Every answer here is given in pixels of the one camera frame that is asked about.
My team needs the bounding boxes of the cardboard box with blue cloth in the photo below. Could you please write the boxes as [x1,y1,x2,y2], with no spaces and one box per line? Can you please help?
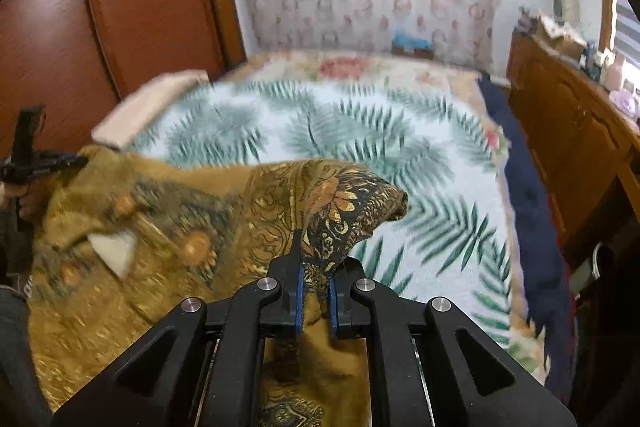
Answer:
[392,29,435,60]

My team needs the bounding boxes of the zebra window blind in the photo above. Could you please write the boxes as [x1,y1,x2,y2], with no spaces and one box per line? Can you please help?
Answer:
[614,0,640,68]

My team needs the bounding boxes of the floral bedspread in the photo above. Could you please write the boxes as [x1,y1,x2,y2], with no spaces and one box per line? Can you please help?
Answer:
[224,50,480,92]

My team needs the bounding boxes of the beige folded cloth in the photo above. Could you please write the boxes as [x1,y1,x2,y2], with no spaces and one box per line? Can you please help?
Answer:
[91,69,209,148]

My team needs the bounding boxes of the mustard gold patterned garment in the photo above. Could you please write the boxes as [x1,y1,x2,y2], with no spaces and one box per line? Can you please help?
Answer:
[28,146,408,426]

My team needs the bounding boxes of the left hand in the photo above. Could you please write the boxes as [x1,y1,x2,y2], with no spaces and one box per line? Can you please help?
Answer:
[1,178,52,225]

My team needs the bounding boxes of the open cardboard box on cabinet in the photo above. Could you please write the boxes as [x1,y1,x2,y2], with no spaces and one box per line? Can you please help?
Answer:
[536,14,588,61]

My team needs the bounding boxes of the wooden sideboard cabinet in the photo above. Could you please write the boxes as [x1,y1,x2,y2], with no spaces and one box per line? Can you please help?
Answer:
[506,30,639,263]

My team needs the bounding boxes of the pink vase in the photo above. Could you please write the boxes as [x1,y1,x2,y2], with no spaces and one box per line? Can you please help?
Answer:
[601,53,626,92]

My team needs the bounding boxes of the palm leaf print blanket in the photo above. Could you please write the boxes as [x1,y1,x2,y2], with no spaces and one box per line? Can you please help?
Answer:
[130,78,551,381]

